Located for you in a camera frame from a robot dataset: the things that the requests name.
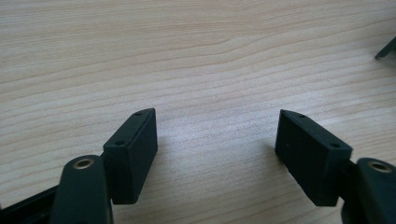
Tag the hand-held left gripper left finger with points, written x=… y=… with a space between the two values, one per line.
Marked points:
x=134 y=155

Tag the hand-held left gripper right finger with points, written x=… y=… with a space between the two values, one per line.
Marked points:
x=308 y=155

